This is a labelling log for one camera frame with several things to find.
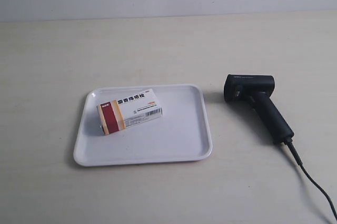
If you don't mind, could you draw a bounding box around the white red medicine box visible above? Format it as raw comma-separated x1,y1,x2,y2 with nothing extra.
97,89,163,135

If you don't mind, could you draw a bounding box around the black barcode scanner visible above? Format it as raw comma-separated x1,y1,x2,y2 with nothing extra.
223,74,294,145

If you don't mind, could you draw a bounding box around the white plastic tray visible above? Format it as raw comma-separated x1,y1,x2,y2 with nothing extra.
73,84,213,167

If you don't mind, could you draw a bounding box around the black scanner cable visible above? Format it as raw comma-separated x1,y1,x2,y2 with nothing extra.
285,139,337,219

